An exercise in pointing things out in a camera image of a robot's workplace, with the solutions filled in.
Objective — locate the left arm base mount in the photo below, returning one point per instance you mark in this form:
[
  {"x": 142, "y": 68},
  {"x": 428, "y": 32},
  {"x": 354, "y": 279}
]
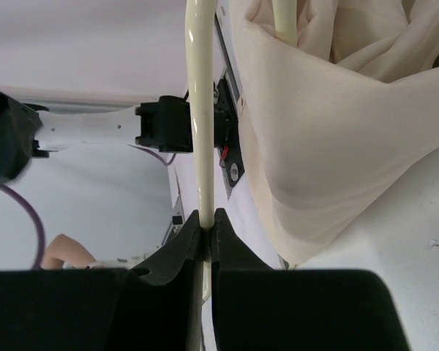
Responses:
[{"x": 227, "y": 103}]

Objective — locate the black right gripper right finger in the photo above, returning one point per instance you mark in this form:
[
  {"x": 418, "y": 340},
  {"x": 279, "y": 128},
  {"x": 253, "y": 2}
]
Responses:
[{"x": 256, "y": 307}]

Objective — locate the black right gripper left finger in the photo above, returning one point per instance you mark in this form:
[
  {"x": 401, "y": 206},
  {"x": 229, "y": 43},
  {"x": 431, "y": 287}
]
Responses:
[{"x": 154, "y": 306}]

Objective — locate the beige trousers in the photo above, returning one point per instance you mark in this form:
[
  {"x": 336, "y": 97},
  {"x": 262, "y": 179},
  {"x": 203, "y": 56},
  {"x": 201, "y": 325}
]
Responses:
[{"x": 333, "y": 120}]

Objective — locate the wooden hanger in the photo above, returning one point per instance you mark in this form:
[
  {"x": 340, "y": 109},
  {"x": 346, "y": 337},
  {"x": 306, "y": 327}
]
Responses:
[{"x": 199, "y": 21}]

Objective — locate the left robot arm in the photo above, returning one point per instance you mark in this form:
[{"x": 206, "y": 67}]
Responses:
[{"x": 26, "y": 133}]

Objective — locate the person's bare forearm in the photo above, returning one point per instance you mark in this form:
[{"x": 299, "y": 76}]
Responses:
[{"x": 64, "y": 249}]

